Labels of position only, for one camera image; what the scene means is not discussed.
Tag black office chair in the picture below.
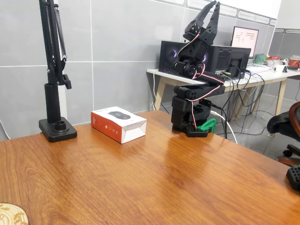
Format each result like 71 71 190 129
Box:
266 101 300 167

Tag computer monitor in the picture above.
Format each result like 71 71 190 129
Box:
231 26 260 59

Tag black perforated arm base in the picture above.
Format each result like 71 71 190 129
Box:
285 165 300 189

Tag black cable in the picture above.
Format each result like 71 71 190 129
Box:
210 103 228 139

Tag orange white mouse box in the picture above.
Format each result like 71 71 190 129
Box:
90 106 147 144

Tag green plastic table clamp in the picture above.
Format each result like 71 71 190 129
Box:
196 118 217 134

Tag white table wooden legs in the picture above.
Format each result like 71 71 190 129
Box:
146 64 300 122

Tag black spring boom stand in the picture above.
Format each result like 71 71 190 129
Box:
38 0 78 143

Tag black computer case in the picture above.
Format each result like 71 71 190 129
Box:
158 40 252 82

